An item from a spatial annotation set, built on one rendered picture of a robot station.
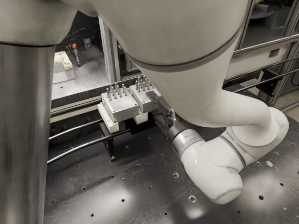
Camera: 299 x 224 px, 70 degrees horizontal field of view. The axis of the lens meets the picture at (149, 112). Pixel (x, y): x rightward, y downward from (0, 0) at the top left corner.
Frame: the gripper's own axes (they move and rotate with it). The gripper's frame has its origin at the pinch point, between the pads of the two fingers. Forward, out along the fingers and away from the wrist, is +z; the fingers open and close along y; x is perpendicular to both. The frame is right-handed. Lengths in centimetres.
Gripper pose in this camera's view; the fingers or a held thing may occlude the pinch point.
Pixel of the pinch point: (153, 102)
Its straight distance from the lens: 78.9
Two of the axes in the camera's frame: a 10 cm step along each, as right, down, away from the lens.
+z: -4.4, -5.8, 6.9
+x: -9.0, 2.8, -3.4
